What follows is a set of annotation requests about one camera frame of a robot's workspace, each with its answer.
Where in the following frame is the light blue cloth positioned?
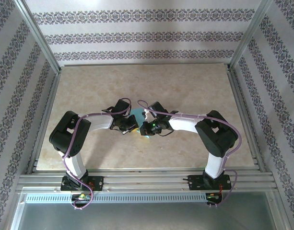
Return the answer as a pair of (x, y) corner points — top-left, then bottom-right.
(131, 108), (152, 139)

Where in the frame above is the aluminium frame post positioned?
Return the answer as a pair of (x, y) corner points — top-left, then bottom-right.
(229, 0), (274, 70)
(13, 0), (62, 74)

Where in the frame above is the slotted grey cable duct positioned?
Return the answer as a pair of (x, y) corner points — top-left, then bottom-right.
(24, 193), (224, 204)

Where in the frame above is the grey metal tray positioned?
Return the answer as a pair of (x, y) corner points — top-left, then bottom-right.
(9, 191), (288, 230)

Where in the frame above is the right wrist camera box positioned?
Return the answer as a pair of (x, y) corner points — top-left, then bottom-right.
(148, 102), (169, 116)

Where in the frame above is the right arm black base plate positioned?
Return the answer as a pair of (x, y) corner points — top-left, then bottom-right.
(188, 174), (232, 192)

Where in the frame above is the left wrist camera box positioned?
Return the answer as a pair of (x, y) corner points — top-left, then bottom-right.
(112, 99), (131, 115)

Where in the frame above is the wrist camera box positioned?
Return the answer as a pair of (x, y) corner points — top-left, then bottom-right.
(112, 99), (131, 115)
(148, 102), (169, 116)

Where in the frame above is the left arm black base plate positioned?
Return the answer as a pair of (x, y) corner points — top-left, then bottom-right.
(60, 175), (105, 192)

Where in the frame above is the aluminium front rail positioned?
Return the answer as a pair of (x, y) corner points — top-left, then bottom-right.
(17, 169), (276, 192)

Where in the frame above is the aluminium side rail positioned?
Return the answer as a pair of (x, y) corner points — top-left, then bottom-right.
(26, 69), (62, 174)
(227, 64), (266, 172)

